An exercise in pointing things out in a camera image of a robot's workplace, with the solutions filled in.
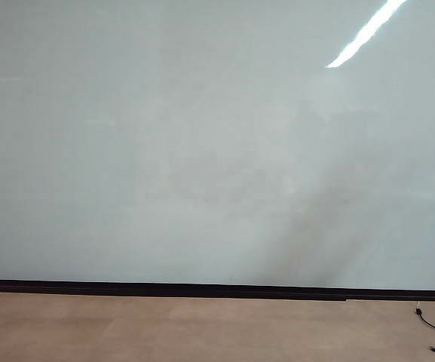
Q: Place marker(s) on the black whiteboard pen tray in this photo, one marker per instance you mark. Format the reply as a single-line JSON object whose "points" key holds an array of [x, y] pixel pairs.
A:
{"points": [[164, 293]]}

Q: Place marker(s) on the white glass whiteboard black frame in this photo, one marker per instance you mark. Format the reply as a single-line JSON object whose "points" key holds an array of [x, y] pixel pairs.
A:
{"points": [[164, 132]]}

